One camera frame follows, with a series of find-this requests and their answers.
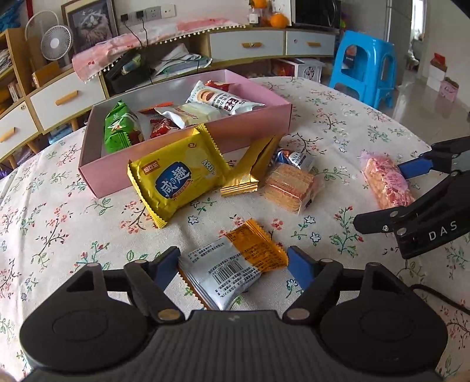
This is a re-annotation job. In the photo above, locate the red candy packet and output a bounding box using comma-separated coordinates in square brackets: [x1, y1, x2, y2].
[149, 114, 180, 138]

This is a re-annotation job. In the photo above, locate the yellow cracker packet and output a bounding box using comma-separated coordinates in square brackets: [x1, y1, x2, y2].
[127, 124, 230, 228]

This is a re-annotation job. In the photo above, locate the gold foil snack bar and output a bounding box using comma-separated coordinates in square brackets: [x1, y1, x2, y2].
[220, 135, 283, 197]

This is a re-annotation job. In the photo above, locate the blue plastic stool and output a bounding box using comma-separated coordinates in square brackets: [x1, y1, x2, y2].
[329, 30, 397, 109]

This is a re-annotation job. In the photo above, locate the wooden tv cabinet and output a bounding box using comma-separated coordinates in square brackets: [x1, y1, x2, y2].
[1, 23, 337, 161]

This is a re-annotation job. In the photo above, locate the clear wafer packet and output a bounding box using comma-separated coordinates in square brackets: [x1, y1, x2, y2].
[262, 163, 324, 214]

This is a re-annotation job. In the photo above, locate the pink cardboard box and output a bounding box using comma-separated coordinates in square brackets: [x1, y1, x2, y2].
[77, 68, 293, 200]

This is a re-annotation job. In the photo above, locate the blue white small packet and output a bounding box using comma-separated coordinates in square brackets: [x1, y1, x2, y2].
[273, 148, 315, 173]

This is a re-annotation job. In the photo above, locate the cream yellow biscuit packet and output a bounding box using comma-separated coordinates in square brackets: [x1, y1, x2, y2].
[156, 102, 229, 129]

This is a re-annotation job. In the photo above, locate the pink cloth runner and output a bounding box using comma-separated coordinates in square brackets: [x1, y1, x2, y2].
[72, 18, 245, 83]

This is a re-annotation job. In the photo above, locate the orange white jam biscuit packet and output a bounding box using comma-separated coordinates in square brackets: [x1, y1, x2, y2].
[140, 102, 174, 114]

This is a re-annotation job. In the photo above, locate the white desk fan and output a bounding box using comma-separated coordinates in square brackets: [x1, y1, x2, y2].
[25, 10, 73, 72]

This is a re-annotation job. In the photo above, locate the red white packet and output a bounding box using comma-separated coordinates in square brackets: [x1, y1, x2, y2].
[205, 80, 231, 91]

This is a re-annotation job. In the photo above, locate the framed cat picture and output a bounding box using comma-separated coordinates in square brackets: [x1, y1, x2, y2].
[61, 0, 118, 54]

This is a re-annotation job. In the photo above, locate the white decorated box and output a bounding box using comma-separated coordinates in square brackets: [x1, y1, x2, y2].
[279, 58, 325, 83]

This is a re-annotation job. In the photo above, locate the pale green cookie packet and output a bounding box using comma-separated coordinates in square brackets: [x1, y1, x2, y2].
[187, 81, 265, 115]

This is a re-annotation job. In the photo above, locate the floral tablecloth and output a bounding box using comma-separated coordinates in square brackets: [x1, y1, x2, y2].
[1, 77, 469, 379]

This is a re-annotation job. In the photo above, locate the orange silver snack packet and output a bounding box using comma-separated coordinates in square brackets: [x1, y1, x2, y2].
[178, 219, 288, 310]

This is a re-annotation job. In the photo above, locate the black storage basket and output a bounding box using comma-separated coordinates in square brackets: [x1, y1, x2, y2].
[104, 48, 155, 94]

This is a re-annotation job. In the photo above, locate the green snack packet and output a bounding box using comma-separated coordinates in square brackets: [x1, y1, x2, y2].
[104, 100, 144, 154]

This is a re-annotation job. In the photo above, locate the orange fruit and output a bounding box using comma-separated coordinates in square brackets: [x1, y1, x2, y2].
[250, 0, 268, 9]
[269, 13, 289, 29]

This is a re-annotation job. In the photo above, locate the pink rice cracker packet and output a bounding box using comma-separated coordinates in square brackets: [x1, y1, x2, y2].
[359, 150, 415, 209]

